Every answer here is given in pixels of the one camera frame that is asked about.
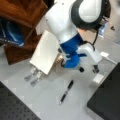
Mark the grey jewelry box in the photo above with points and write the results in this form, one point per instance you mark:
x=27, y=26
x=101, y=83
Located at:
x=105, y=102

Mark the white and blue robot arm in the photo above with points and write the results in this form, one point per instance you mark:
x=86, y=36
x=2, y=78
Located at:
x=65, y=19

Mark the white spiral notebook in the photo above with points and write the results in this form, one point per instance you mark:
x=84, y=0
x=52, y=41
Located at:
x=46, y=52

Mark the black pen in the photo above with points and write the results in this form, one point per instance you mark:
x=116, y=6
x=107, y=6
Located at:
x=66, y=92

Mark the metal binder clips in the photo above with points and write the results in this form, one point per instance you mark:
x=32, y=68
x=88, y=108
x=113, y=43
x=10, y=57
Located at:
x=35, y=74

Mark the small white paper tag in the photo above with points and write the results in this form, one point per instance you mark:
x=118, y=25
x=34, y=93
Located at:
x=98, y=78

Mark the blue book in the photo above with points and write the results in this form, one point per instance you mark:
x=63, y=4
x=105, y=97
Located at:
x=10, y=33

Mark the brown wooden shelf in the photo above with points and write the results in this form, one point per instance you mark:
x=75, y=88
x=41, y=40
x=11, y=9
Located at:
x=27, y=14

